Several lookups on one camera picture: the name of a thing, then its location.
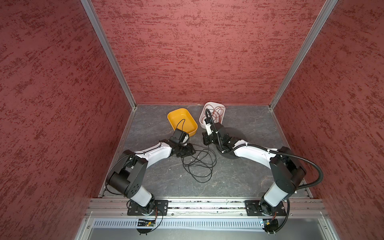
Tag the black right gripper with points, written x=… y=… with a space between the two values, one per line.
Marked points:
x=205 y=136

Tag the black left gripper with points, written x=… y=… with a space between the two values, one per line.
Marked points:
x=189 y=151

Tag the grey perforated cable spool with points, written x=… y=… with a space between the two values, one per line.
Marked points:
x=237 y=134

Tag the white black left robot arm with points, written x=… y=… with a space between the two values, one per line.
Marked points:
x=127 y=174

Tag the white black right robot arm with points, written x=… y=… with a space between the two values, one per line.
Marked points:
x=287 y=170

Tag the white plastic tray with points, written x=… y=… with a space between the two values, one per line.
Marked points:
x=217 y=111

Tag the yellow plastic tray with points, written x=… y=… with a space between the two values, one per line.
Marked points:
x=183 y=120

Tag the left small circuit board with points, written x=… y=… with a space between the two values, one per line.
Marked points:
x=145 y=226

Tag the small circuit board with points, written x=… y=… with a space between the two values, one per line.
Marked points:
x=145 y=226
x=271 y=226

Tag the right small circuit board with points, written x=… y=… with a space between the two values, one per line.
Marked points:
x=271 y=226

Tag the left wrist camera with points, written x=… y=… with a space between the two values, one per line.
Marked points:
x=179 y=137

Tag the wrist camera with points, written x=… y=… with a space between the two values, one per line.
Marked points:
x=207 y=122
x=179 y=137

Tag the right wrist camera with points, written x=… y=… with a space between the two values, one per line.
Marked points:
x=207 y=122

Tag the aluminium corner post right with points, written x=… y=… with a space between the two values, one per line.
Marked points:
x=317 y=26

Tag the aluminium corner post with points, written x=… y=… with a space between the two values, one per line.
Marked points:
x=97 y=26
x=317 y=26

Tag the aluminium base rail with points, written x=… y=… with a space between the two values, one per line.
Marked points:
x=297 y=208

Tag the aluminium corner post left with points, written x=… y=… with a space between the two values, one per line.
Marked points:
x=97 y=26

